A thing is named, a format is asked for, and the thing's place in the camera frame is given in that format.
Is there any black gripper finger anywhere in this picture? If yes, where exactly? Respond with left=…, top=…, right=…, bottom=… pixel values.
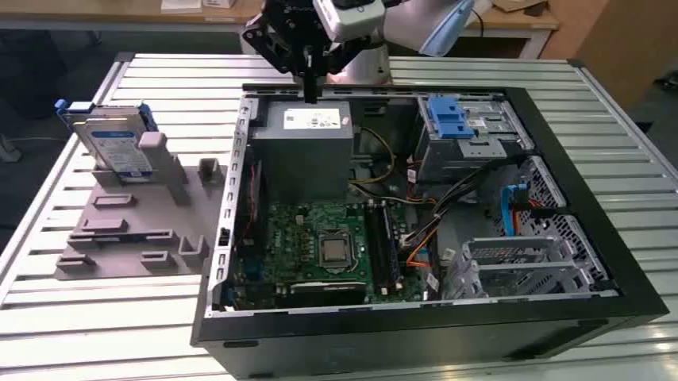
left=241, top=17, right=315, bottom=105
left=311, top=41, right=347, bottom=105

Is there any hard disk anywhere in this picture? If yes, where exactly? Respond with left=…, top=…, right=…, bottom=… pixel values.
left=53, top=99, right=157, bottom=186

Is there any multicolour power wire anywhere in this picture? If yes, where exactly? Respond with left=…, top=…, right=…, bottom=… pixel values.
left=516, top=197, right=571, bottom=219

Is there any metal disk bay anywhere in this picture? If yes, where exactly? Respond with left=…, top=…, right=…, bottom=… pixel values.
left=442, top=236, right=610, bottom=301

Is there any grey power supply unit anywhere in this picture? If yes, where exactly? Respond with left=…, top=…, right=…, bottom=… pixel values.
left=248, top=98, right=355, bottom=206

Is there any wooden desk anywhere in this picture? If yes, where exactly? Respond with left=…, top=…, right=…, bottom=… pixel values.
left=0, top=0, right=562, bottom=60

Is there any blue plastic drive latch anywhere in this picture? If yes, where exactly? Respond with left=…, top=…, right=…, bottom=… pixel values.
left=427, top=97, right=478, bottom=140

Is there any green motherboard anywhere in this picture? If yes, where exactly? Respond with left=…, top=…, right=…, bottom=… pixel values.
left=232, top=200, right=424, bottom=310

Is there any metal optical drive cage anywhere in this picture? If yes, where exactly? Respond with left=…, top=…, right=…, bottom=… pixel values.
left=412, top=94, right=534, bottom=186

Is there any brown cardboard piece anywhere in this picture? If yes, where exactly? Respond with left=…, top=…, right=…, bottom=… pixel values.
left=492, top=0, right=547, bottom=15

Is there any silver CPU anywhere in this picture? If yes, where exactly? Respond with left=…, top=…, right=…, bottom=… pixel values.
left=321, top=239, right=352, bottom=264

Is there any grey parts rack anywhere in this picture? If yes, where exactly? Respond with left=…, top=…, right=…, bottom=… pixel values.
left=52, top=133, right=228, bottom=281

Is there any black graphics card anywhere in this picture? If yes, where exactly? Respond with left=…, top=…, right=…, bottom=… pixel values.
left=275, top=280, right=367, bottom=309

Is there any grey metal foot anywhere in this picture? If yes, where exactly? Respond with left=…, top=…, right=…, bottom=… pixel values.
left=0, top=133, right=22, bottom=164

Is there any brown wooden cabinet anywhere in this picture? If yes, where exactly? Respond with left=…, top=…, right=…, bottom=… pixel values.
left=539, top=0, right=678, bottom=114

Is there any black chair base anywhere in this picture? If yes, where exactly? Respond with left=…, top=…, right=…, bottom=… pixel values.
left=654, top=69, right=678, bottom=94

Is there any black PC case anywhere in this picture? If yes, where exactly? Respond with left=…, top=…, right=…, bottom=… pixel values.
left=189, top=82, right=671, bottom=380

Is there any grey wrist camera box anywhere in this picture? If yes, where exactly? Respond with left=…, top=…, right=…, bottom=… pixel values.
left=311, top=0, right=385, bottom=43

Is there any yellow and black wire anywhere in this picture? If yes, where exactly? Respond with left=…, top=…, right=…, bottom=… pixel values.
left=348, top=126, right=397, bottom=186

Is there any black cable bundle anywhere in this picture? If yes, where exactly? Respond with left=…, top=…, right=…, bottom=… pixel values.
left=407, top=164, right=510, bottom=255

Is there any blue SATA wire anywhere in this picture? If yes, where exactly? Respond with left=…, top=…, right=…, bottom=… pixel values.
left=496, top=183, right=531, bottom=239

